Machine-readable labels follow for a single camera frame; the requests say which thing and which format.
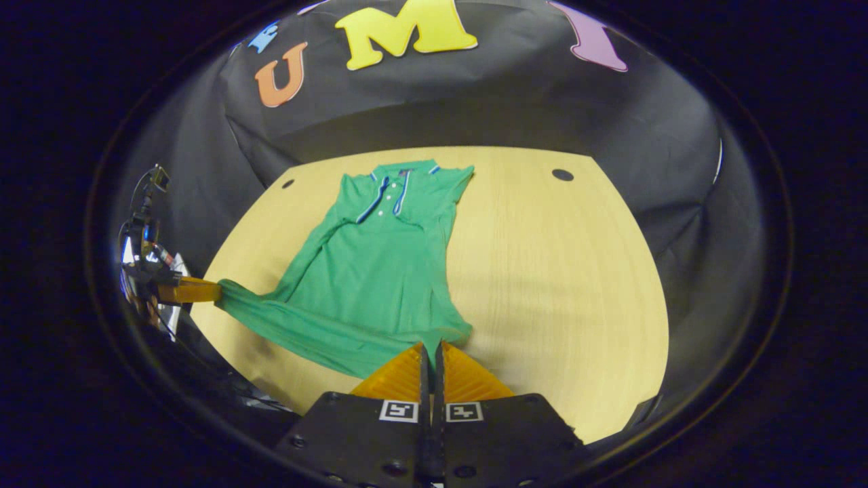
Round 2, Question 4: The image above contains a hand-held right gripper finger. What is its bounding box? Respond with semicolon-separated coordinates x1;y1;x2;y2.
433;340;585;488
275;341;433;488

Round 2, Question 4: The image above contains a black backdrop cloth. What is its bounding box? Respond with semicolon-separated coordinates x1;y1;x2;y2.
102;0;770;441

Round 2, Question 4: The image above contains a green T-shirt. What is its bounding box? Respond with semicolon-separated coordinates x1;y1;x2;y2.
216;159;475;380

